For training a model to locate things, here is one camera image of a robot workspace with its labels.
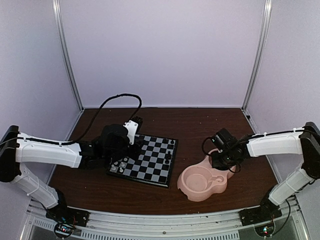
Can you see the right aluminium frame post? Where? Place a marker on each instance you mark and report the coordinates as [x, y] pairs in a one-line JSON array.
[[264, 30]]

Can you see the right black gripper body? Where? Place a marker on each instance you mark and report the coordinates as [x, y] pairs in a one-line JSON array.
[[226, 160]]

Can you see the black and white chessboard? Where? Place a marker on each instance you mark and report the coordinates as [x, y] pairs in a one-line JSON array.
[[150, 167]]

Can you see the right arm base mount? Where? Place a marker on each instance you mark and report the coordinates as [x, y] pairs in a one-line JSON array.
[[256, 215]]

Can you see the left aluminium frame post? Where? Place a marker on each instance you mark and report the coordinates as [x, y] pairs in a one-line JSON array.
[[56, 4]]

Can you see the aluminium frame post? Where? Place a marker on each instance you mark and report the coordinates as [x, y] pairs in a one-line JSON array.
[[264, 30], [56, 4]]

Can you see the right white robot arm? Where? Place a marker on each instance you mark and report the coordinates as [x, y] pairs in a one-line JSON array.
[[304, 141]]

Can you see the pink double pet bowl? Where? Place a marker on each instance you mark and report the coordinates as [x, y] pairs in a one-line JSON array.
[[200, 181]]

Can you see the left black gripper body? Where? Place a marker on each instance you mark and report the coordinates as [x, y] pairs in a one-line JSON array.
[[118, 154]]

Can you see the black king chess piece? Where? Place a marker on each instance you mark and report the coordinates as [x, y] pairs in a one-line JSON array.
[[167, 159]]

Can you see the front aluminium rail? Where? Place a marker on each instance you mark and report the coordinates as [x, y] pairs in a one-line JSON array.
[[224, 225]]

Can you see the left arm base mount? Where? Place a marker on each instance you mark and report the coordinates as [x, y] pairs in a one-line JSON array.
[[71, 217]]

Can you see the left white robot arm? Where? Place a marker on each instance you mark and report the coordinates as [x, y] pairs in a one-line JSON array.
[[16, 149]]

